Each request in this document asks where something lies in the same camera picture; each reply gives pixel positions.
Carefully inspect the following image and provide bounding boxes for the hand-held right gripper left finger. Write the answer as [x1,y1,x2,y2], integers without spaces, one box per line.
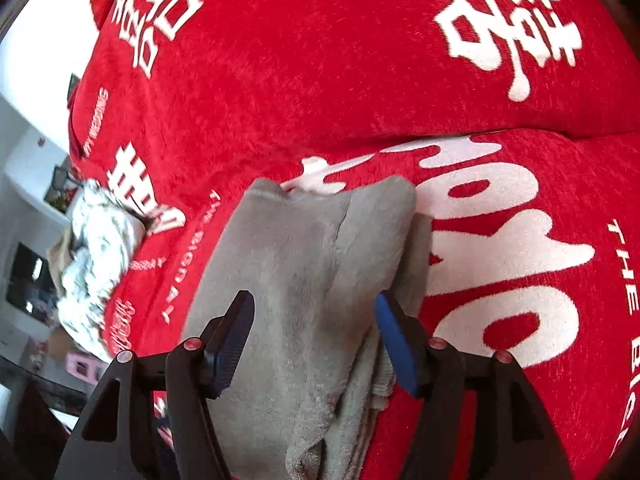
[54,290,256,480]

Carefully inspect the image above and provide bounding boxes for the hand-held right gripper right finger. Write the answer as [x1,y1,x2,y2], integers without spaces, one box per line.
[375,293,574,480]

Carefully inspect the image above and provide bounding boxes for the grey knit sweater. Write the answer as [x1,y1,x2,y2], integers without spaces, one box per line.
[182,175,434,480]

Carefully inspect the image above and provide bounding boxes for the pink box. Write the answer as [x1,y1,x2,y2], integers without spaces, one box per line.
[64,351,99,387]

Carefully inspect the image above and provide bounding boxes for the white floral cloth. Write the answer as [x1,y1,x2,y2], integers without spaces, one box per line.
[50,180,149,362]

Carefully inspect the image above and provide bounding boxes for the black screen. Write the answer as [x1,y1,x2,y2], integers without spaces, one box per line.
[6,241,60,322]

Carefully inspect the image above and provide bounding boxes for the red printed sofa cover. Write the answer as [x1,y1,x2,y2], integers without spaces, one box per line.
[66,0,640,480]

